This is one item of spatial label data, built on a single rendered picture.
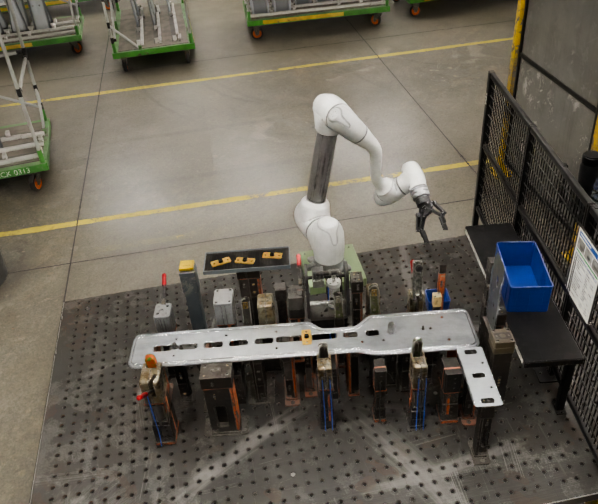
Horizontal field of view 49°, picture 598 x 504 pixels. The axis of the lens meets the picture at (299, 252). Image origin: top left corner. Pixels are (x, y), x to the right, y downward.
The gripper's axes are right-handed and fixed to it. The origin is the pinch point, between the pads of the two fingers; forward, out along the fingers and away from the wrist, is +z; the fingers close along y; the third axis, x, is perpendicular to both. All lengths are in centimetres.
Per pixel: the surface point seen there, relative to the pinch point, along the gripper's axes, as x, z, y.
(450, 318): -38, 51, 22
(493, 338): -39, 66, 39
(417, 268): -53, 32, 27
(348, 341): -75, 51, 0
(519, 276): -4, 40, 37
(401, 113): 224, -231, -162
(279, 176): 77, -164, -197
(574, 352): -19, 79, 56
